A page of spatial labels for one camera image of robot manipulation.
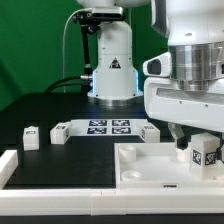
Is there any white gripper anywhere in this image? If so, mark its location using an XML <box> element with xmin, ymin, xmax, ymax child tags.
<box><xmin>144</xmin><ymin>77</ymin><xmax>224</xmax><ymax>164</ymax></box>

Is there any white square tabletop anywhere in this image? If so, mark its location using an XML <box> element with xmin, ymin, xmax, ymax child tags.
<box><xmin>114</xmin><ymin>143</ymin><xmax>224</xmax><ymax>189</ymax></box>

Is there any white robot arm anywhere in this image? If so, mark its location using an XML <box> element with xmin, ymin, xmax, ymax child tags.
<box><xmin>77</xmin><ymin>0</ymin><xmax>224</xmax><ymax>141</ymax></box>

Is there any white sheet with tags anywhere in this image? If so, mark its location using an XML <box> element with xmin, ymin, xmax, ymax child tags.
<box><xmin>70</xmin><ymin>119</ymin><xmax>147</xmax><ymax>136</ymax></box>

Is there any green backdrop curtain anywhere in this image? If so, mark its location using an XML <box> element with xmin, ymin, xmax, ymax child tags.
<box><xmin>0</xmin><ymin>0</ymin><xmax>169</xmax><ymax>111</ymax></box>

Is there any white U-shaped obstacle fence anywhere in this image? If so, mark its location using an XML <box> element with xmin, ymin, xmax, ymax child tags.
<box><xmin>0</xmin><ymin>150</ymin><xmax>224</xmax><ymax>216</ymax></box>

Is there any black cable bundle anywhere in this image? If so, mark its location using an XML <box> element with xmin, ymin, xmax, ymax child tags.
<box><xmin>43</xmin><ymin>76</ymin><xmax>93</xmax><ymax>94</ymax></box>

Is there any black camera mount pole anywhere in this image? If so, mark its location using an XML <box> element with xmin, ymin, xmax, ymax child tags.
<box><xmin>73</xmin><ymin>11</ymin><xmax>100</xmax><ymax>77</ymax></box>

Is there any white cable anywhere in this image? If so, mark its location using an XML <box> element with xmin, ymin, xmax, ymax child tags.
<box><xmin>62</xmin><ymin>8</ymin><xmax>88</xmax><ymax>94</ymax></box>

